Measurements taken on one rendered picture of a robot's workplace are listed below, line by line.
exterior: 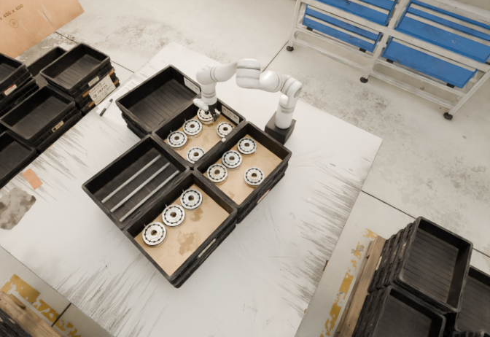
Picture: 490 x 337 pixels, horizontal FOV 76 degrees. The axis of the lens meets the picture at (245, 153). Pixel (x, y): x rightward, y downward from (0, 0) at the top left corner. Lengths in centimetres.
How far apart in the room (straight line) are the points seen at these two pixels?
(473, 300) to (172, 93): 214
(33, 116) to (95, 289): 150
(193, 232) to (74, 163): 82
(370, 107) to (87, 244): 256
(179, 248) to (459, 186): 234
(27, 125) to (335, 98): 254
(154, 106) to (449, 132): 258
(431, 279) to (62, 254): 187
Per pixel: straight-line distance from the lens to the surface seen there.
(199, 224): 149
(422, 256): 208
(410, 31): 305
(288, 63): 338
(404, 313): 208
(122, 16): 405
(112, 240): 169
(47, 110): 273
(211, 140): 169
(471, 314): 240
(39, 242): 183
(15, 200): 197
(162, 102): 189
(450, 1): 294
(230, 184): 156
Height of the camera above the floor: 223
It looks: 58 degrees down
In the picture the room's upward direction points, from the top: 5 degrees clockwise
